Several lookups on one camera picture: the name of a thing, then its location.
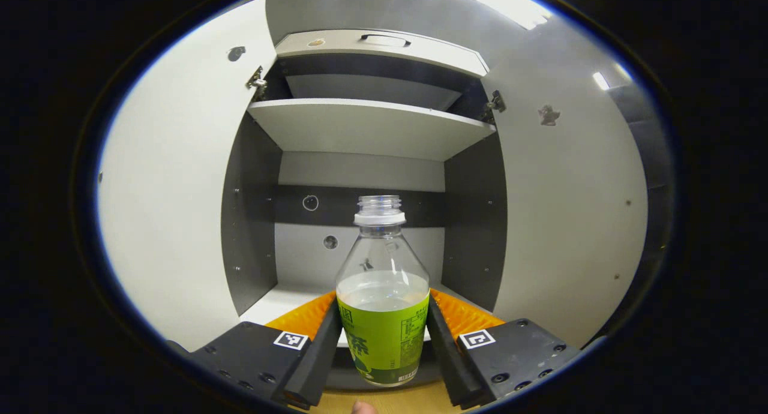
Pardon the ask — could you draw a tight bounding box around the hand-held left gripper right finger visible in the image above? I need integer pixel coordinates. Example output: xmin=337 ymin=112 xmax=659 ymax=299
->
xmin=427 ymin=288 xmax=583 ymax=410

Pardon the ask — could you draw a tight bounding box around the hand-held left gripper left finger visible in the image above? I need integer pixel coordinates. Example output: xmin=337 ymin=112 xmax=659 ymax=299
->
xmin=165 ymin=291 xmax=344 ymax=410

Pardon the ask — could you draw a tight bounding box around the green label clear bottle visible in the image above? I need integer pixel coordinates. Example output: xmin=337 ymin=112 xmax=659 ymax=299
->
xmin=335 ymin=195 xmax=431 ymax=388

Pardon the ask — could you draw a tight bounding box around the grey white cabinet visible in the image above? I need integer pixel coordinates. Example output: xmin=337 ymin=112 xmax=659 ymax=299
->
xmin=221 ymin=29 xmax=509 ymax=391

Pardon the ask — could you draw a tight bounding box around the white cabinet door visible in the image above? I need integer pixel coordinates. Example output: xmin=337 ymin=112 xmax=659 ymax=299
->
xmin=96 ymin=0 xmax=278 ymax=353
xmin=480 ymin=15 xmax=650 ymax=350

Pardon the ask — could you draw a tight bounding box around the white cabinet shelf board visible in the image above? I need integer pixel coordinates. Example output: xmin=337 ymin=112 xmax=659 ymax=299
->
xmin=247 ymin=98 xmax=497 ymax=163

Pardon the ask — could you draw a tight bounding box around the metal door hinge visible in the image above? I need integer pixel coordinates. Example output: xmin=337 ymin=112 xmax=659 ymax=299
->
xmin=246 ymin=66 xmax=269 ymax=100
xmin=483 ymin=90 xmax=508 ymax=124

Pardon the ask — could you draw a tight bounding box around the beige cabinet drawer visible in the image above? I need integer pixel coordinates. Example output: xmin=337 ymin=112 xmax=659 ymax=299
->
xmin=275 ymin=29 xmax=490 ymax=79

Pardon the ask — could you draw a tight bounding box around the black backdrop cloth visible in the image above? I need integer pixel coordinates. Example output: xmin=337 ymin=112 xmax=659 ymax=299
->
xmin=606 ymin=84 xmax=676 ymax=343

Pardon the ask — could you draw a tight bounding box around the small ceiling light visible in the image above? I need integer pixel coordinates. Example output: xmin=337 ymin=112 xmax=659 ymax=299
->
xmin=593 ymin=63 xmax=631 ymax=91

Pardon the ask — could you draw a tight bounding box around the long ceiling light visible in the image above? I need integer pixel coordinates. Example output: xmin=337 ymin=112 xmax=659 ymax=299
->
xmin=432 ymin=0 xmax=553 ymax=31

